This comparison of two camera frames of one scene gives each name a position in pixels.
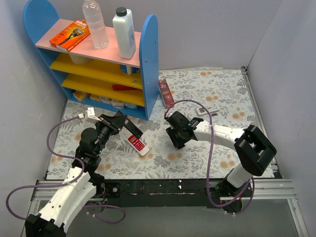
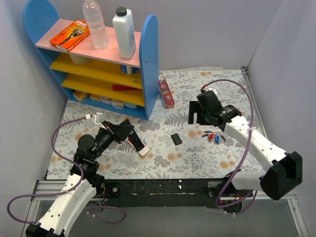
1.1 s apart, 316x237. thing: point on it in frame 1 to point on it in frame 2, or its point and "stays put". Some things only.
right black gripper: x=175 y=136 to x=200 y=114
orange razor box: x=69 y=36 stays put
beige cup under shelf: x=80 y=60 stays put
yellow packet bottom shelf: x=81 y=95 stays put
